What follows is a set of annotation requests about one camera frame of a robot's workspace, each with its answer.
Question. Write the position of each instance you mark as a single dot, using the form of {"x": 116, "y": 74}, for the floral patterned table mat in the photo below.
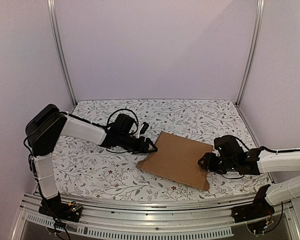
{"x": 82, "y": 168}

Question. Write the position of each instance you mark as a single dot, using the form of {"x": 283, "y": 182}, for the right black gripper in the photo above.
{"x": 213, "y": 162}

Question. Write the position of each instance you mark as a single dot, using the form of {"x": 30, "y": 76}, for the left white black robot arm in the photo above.
{"x": 122, "y": 129}

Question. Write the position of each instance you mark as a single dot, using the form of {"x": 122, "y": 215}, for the aluminium frame post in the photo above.
{"x": 252, "y": 51}
{"x": 52, "y": 11}

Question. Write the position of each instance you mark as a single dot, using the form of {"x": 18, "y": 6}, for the right aluminium frame post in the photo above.
{"x": 252, "y": 51}

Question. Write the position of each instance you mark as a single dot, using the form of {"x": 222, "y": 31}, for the brown cardboard box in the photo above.
{"x": 177, "y": 160}

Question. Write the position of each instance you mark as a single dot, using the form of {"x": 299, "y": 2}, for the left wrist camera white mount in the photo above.
{"x": 142, "y": 129}

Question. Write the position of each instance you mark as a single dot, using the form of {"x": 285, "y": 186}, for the aluminium front rail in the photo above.
{"x": 205, "y": 219}

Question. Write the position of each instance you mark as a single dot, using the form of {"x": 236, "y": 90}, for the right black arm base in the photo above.
{"x": 259, "y": 208}

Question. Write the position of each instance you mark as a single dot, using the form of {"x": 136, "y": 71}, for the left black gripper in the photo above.
{"x": 143, "y": 148}

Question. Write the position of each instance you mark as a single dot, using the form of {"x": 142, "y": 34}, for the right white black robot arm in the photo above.
{"x": 232, "y": 155}

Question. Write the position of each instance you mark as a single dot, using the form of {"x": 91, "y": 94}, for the left aluminium frame post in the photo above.
{"x": 52, "y": 11}

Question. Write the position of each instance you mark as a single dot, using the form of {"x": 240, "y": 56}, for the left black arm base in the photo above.
{"x": 55, "y": 208}

